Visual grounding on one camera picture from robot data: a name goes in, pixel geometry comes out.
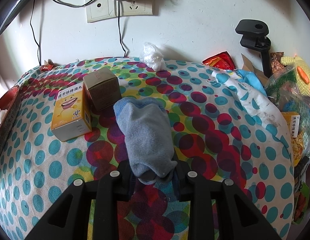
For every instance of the red snack packet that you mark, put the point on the red snack packet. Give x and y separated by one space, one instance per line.
221 61

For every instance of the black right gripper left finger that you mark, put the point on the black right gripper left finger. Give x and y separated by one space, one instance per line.
68 217

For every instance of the yellow medicine box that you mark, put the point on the yellow medicine box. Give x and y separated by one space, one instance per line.
71 116

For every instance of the black clamp stand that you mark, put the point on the black clamp stand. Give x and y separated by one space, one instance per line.
254 37

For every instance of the red round tray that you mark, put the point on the red round tray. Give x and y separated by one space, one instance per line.
10 101

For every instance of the white wall socket plate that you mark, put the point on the white wall socket plate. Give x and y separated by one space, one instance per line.
100 10

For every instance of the crumpled white plastic bag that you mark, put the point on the crumpled white plastic bag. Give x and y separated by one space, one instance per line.
152 57

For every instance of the clear bag of yarn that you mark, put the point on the clear bag of yarn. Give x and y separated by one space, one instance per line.
282 89

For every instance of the small red candy wrapper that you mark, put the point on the small red candy wrapper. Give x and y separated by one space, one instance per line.
47 66

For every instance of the blue grey sock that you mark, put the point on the blue grey sock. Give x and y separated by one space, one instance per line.
148 137

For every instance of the yellow knitted duck toy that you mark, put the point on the yellow knitted duck toy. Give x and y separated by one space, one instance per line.
302 71

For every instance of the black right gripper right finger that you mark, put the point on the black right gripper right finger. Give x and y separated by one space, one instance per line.
218 206

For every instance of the brown cardboard box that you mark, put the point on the brown cardboard box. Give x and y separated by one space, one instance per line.
102 88

